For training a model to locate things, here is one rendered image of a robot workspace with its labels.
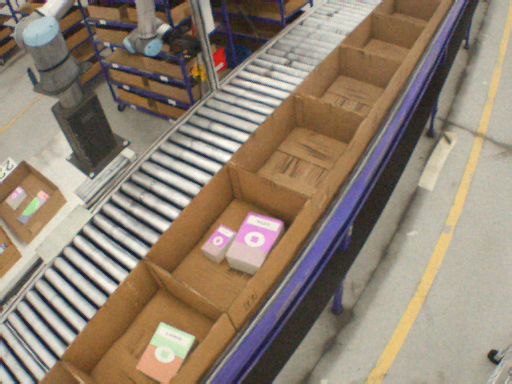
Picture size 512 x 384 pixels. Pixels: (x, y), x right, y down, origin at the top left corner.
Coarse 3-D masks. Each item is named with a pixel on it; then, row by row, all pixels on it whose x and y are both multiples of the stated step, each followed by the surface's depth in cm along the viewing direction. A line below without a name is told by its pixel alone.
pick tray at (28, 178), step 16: (16, 176) 180; (32, 176) 185; (0, 192) 174; (32, 192) 178; (48, 192) 176; (0, 208) 174; (16, 208) 172; (48, 208) 162; (16, 224) 166; (32, 224) 157; (32, 240) 159
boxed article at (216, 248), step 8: (216, 232) 130; (224, 232) 129; (232, 232) 129; (208, 240) 128; (216, 240) 128; (224, 240) 127; (232, 240) 129; (208, 248) 126; (216, 248) 126; (224, 248) 127; (208, 256) 128; (216, 256) 125; (224, 256) 129
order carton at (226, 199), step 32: (224, 192) 136; (256, 192) 133; (288, 192) 122; (192, 224) 128; (224, 224) 136; (288, 224) 133; (160, 256) 119; (192, 256) 130; (288, 256) 121; (192, 288) 123; (224, 288) 122; (256, 288) 110
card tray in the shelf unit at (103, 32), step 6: (102, 24) 272; (96, 30) 269; (102, 30) 264; (108, 30) 260; (114, 30) 257; (120, 30) 275; (126, 30) 274; (132, 30) 253; (102, 36) 270; (108, 36) 266; (114, 36) 262; (120, 36) 258; (126, 36) 255
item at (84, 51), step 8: (8, 0) 317; (32, 0) 332; (24, 8) 321; (32, 8) 314; (16, 16) 333; (72, 24) 308; (64, 32) 303; (88, 40) 367; (72, 48) 319; (80, 48) 358; (88, 48) 354; (104, 48) 348; (112, 48) 352; (80, 56) 346; (88, 56) 342; (96, 56) 380; (88, 80) 351
